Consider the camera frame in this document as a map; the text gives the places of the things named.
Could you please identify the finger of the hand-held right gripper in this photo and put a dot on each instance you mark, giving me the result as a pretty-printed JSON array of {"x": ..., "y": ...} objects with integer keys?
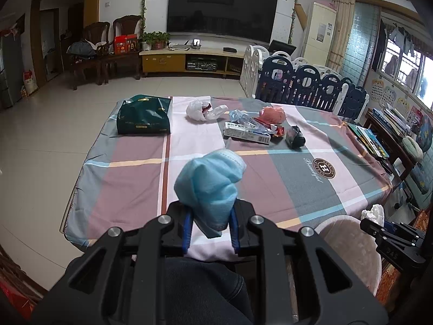
[
  {"x": 406, "y": 233},
  {"x": 373, "y": 230}
]

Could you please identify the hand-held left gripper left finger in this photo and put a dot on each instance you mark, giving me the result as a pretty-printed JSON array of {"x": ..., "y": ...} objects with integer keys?
[{"x": 186, "y": 232}]

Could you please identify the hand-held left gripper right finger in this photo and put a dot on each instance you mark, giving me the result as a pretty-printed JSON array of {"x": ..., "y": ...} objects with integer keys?
[{"x": 235, "y": 235}]

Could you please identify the white tissue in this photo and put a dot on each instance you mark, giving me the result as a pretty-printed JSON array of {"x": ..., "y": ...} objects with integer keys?
[{"x": 372, "y": 212}]

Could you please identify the white bin with liner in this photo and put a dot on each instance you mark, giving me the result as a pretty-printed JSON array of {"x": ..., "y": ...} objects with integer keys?
[{"x": 348, "y": 247}]

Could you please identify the light blue face mask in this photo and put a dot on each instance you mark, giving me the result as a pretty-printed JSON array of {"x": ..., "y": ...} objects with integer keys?
[{"x": 209, "y": 186}]

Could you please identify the red patterned sofa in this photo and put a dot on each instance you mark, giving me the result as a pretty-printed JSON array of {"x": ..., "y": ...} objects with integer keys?
[{"x": 387, "y": 284}]

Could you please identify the person's right leg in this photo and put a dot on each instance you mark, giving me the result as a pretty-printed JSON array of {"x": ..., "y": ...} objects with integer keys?
[{"x": 203, "y": 287}]

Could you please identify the plaid tablecloth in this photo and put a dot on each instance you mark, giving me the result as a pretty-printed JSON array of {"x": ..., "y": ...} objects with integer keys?
[{"x": 135, "y": 182}]

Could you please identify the grey green cushion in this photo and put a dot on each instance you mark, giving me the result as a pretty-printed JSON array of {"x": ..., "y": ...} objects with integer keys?
[{"x": 412, "y": 147}]

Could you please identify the dark wooden side table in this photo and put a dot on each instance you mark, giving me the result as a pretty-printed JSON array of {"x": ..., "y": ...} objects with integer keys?
[{"x": 385, "y": 142}]

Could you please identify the row of picture books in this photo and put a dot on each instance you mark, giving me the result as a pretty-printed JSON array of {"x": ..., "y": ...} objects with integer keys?
[{"x": 368, "y": 140}]

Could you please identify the white medicine box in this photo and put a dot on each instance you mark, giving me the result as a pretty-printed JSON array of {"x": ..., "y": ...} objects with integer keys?
[{"x": 245, "y": 133}]

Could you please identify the stack of books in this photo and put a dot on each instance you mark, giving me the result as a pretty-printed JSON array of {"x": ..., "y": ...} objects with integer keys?
[{"x": 390, "y": 120}]

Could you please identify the red cigarette pack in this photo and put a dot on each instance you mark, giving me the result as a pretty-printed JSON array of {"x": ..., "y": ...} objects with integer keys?
[{"x": 277, "y": 131}]

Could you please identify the black packet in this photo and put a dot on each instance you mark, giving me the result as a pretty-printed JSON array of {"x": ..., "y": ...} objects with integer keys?
[{"x": 295, "y": 137}]

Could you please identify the clear blue plastic wrapper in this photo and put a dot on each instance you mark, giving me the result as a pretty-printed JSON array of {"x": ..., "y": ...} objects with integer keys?
[{"x": 240, "y": 116}]

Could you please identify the white plastic bag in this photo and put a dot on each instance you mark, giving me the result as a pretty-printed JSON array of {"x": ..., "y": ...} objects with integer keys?
[{"x": 198, "y": 110}]

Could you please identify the dark green paper bag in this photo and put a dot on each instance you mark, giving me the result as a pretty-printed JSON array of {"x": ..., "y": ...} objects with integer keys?
[{"x": 143, "y": 116}]

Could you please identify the pink plastic bag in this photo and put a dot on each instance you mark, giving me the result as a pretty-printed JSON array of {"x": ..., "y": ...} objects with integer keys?
[{"x": 272, "y": 114}]

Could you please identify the blue white play fence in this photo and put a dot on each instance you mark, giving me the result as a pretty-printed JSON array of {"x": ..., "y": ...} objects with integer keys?
[{"x": 304, "y": 84}]

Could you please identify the window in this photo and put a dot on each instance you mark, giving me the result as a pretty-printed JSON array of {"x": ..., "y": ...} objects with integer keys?
[{"x": 411, "y": 71}]

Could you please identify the black stereo amplifier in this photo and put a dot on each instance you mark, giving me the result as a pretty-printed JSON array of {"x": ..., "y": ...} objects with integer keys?
[{"x": 201, "y": 65}]

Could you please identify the wooden television cabinet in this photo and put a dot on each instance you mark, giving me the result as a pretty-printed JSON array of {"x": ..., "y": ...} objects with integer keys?
[{"x": 162, "y": 62}]

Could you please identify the black set-top box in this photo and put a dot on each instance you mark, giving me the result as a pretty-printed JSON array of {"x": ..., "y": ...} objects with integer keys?
[{"x": 229, "y": 49}]

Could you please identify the hanging clothes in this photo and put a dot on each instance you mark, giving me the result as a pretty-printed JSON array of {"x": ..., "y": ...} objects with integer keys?
[{"x": 401, "y": 40}]

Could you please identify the black laptop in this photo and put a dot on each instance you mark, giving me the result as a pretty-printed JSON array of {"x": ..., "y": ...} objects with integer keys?
[{"x": 282, "y": 48}]

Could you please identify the green potted plant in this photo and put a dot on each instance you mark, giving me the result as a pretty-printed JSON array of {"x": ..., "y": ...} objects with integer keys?
[{"x": 154, "y": 37}]

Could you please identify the red gift box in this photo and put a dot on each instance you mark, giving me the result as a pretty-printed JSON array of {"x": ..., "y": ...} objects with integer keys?
[{"x": 126, "y": 44}]

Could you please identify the white standing air conditioner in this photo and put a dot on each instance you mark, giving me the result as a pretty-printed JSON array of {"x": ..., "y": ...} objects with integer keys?
[{"x": 319, "y": 37}]

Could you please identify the beige curtain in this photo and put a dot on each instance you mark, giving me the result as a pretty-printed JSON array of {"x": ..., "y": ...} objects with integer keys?
[{"x": 343, "y": 27}]

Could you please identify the dark backpack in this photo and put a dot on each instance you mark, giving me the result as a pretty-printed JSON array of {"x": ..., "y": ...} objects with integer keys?
[{"x": 81, "y": 49}]

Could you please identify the dark wooden armchair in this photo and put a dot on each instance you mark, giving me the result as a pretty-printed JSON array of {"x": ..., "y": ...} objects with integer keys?
[
  {"x": 96, "y": 32},
  {"x": 127, "y": 25}
]

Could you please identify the red white sack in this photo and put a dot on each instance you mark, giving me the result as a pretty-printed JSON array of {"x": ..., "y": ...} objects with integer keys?
[{"x": 30, "y": 83}]

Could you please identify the black television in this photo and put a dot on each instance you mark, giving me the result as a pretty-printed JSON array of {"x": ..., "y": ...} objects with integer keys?
[{"x": 220, "y": 6}]

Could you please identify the green ivy garland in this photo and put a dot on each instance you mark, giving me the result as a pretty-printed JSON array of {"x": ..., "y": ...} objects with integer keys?
[
  {"x": 295, "y": 6},
  {"x": 144, "y": 3}
]

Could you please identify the grey refrigerator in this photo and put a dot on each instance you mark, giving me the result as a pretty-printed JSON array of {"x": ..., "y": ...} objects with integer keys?
[{"x": 10, "y": 71}]

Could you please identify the wall learning charts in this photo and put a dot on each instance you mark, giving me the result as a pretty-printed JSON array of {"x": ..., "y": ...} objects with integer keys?
[{"x": 389, "y": 93}]

